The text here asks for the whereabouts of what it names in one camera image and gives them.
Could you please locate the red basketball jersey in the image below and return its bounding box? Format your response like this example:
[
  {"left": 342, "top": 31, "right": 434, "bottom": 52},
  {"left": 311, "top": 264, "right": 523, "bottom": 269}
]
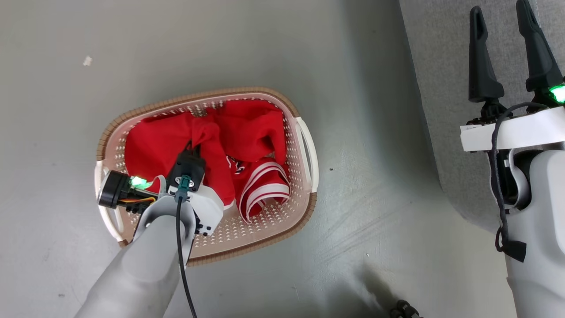
[{"left": 124, "top": 99, "right": 291, "bottom": 223}]

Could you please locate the grey fabric sofa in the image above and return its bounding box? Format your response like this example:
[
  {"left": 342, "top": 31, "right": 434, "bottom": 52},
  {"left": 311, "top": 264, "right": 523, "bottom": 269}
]
[{"left": 399, "top": 0, "right": 565, "bottom": 235}]

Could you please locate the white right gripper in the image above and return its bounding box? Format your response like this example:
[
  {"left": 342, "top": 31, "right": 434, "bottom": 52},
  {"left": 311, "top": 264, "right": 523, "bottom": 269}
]
[{"left": 460, "top": 0, "right": 565, "bottom": 152}]

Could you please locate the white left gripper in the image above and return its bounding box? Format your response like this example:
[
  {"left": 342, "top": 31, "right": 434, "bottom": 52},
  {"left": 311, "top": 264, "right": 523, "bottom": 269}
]
[{"left": 98, "top": 170, "right": 225, "bottom": 236}]

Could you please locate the beige perforated laundry basket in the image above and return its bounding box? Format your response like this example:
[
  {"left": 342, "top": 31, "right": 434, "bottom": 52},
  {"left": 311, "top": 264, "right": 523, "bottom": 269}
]
[{"left": 94, "top": 87, "right": 319, "bottom": 266}]

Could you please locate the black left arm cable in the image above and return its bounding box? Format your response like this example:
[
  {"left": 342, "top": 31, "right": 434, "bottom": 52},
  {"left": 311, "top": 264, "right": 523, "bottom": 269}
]
[{"left": 175, "top": 176, "right": 199, "bottom": 318}]

